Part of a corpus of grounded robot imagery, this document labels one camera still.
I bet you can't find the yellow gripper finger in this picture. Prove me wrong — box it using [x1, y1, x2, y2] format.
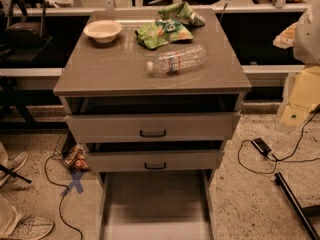
[280, 66, 320, 126]

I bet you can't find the clear plastic water bottle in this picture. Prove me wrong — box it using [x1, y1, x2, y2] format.
[146, 45, 207, 74]

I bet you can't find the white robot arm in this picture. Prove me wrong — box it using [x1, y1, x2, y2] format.
[273, 1, 320, 126]

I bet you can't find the grey drawer cabinet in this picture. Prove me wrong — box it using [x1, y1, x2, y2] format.
[52, 7, 253, 240]

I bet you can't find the open bottom drawer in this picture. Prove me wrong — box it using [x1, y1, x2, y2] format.
[98, 170, 214, 240]

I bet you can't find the black power adapter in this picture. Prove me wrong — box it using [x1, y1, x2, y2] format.
[251, 138, 271, 156]

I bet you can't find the black metal stand leg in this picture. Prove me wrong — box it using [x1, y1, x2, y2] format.
[275, 172, 320, 240]

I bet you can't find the green chip bag rear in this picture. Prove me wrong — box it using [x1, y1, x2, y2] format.
[158, 2, 206, 26]

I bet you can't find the green chip bag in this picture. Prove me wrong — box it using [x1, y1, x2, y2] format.
[158, 2, 206, 26]
[135, 19, 193, 50]

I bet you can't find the green chip bag front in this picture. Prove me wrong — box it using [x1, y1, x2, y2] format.
[135, 19, 193, 50]

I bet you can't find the white bowl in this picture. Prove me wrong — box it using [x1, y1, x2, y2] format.
[83, 20, 122, 44]

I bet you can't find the snack bag on floor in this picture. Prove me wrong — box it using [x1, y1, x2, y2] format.
[64, 144, 90, 171]

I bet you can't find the blue tape cross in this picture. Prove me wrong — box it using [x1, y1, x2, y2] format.
[60, 171, 84, 197]

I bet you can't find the black chair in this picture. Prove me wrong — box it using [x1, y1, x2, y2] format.
[0, 0, 50, 64]

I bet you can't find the white sneaker upper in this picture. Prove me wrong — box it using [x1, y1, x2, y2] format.
[0, 152, 28, 187]

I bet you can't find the white sneaker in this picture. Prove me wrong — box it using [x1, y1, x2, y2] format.
[0, 152, 28, 187]
[8, 216, 54, 240]

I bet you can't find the black stick left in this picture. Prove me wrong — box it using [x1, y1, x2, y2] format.
[0, 164, 32, 184]

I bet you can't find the white sneaker lower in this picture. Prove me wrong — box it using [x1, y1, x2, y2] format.
[8, 216, 54, 240]

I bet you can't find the black power cable right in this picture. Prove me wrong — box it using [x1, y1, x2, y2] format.
[237, 107, 320, 176]

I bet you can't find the top drawer black handle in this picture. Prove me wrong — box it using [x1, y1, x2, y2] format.
[66, 112, 240, 143]

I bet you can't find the drawer black handle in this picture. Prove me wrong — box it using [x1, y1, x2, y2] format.
[66, 112, 240, 143]
[85, 150, 224, 172]

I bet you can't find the middle drawer black handle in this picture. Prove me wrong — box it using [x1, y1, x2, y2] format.
[85, 150, 224, 172]

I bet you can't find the wire basket on floor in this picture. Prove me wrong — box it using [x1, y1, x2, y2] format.
[53, 130, 75, 159]

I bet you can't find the black cable left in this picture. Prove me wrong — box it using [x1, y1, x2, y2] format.
[43, 153, 84, 240]

